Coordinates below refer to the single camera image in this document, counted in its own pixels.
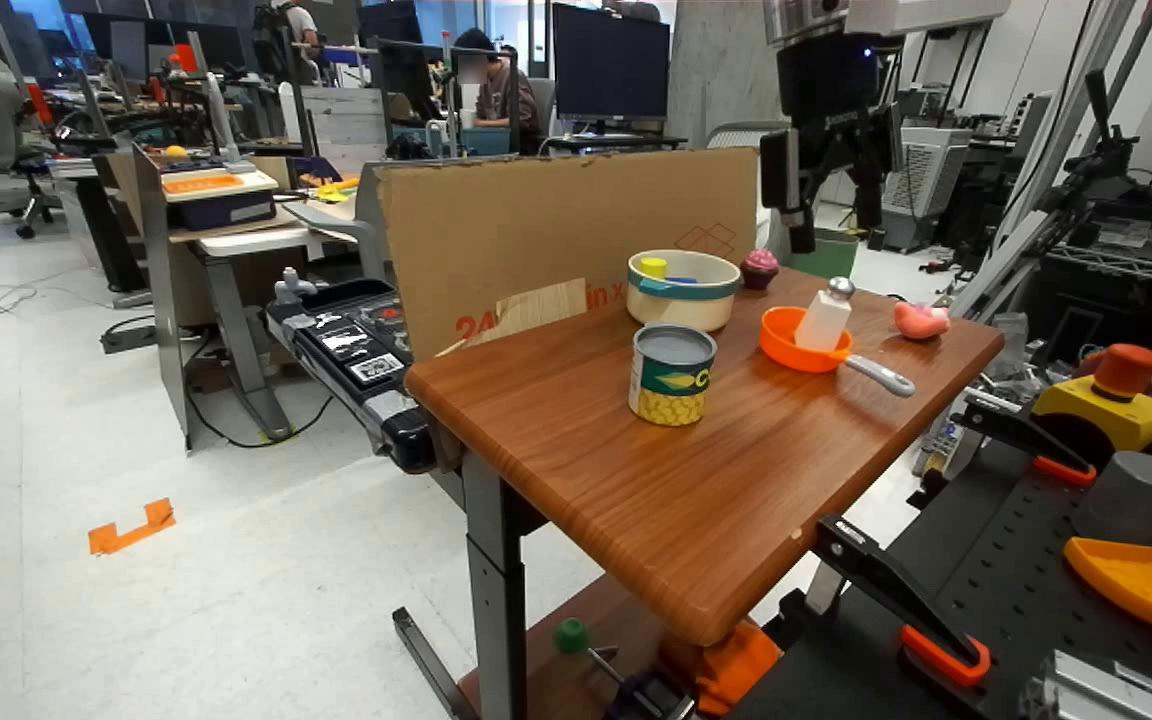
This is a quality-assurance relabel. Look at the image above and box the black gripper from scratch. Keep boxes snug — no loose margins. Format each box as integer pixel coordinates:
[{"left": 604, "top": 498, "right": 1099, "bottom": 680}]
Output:
[{"left": 774, "top": 31, "right": 904, "bottom": 256}]

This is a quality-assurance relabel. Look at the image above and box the silver metal ball object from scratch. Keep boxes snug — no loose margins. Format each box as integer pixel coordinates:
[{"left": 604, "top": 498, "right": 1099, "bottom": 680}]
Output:
[{"left": 792, "top": 272, "right": 858, "bottom": 357}]

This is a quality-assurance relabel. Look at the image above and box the white pot teal rim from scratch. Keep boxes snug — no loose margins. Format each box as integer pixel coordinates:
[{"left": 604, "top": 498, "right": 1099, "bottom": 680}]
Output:
[{"left": 622, "top": 246, "right": 746, "bottom": 334}]

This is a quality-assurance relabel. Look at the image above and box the pink cupcake toy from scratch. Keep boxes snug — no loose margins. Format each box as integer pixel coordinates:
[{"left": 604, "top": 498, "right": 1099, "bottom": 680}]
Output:
[{"left": 741, "top": 244, "right": 784, "bottom": 297}]

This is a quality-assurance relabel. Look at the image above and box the pink plush bunny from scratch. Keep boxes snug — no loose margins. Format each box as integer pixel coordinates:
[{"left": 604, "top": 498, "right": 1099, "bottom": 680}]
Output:
[{"left": 891, "top": 300, "right": 956, "bottom": 346}]

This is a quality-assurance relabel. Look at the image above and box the dark monitor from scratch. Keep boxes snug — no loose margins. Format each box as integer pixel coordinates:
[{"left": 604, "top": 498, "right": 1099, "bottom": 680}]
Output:
[{"left": 549, "top": 0, "right": 672, "bottom": 130}]

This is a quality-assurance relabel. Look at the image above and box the yellow green corn can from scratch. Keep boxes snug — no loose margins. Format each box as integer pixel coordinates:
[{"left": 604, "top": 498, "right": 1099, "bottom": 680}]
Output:
[{"left": 622, "top": 320, "right": 720, "bottom": 430}]

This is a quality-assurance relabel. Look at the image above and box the orange black bar clamp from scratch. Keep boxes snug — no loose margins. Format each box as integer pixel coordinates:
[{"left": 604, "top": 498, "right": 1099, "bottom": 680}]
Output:
[
  {"left": 808, "top": 515, "right": 996, "bottom": 694},
  {"left": 961, "top": 396, "right": 1099, "bottom": 492}
]

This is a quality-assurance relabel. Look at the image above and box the brown cardboard panel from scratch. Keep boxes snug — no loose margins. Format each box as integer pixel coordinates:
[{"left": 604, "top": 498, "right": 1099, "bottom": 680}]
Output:
[{"left": 375, "top": 144, "right": 762, "bottom": 368}]

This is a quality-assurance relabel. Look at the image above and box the seated person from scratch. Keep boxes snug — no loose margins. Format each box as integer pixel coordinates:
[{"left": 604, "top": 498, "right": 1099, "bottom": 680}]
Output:
[{"left": 451, "top": 23, "right": 549, "bottom": 157}]

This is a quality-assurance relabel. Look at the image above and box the yellow box orange stop button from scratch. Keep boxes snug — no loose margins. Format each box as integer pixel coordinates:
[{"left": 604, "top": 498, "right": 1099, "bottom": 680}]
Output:
[{"left": 1026, "top": 341, "right": 1152, "bottom": 454}]

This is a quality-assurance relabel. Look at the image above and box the black perforated breadboard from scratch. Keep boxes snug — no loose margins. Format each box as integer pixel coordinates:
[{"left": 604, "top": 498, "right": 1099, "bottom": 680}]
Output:
[{"left": 733, "top": 424, "right": 1152, "bottom": 720}]

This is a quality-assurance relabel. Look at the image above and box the grey cylinder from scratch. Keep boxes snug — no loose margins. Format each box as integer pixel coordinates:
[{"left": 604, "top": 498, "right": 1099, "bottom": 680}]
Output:
[{"left": 1070, "top": 446, "right": 1152, "bottom": 545}]

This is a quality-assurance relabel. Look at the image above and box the orange wedge-shaped holder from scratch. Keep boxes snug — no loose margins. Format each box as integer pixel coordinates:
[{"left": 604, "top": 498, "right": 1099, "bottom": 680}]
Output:
[{"left": 1061, "top": 533, "right": 1152, "bottom": 632}]

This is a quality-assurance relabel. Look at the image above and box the black power strip tray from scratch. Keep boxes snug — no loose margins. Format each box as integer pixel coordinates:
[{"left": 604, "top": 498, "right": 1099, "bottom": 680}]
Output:
[{"left": 263, "top": 277, "right": 438, "bottom": 474}]

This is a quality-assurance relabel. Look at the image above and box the green ball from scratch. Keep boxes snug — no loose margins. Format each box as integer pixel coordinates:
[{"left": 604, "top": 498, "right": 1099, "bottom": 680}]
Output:
[{"left": 551, "top": 615, "right": 596, "bottom": 660}]

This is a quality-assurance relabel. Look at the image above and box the grey office desk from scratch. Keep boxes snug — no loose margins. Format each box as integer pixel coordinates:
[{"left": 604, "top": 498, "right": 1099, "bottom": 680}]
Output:
[{"left": 133, "top": 139, "right": 319, "bottom": 453}]

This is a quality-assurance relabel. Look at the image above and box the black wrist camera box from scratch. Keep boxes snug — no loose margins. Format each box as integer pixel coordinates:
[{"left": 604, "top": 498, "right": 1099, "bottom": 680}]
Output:
[{"left": 757, "top": 129, "right": 800, "bottom": 216}]

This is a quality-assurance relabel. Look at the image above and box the orange saucepan grey handle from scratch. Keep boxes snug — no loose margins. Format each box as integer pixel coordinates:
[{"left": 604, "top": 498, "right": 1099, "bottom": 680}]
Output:
[{"left": 757, "top": 305, "right": 918, "bottom": 398}]

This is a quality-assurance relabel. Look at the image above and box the orange plastic bracket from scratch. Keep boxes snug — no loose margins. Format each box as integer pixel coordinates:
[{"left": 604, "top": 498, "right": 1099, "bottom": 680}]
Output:
[{"left": 691, "top": 615, "right": 787, "bottom": 717}]

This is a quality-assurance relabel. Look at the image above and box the aluminium extrusion rail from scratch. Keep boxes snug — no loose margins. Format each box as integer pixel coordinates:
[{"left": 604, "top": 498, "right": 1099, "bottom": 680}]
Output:
[{"left": 1020, "top": 649, "right": 1152, "bottom": 720}]

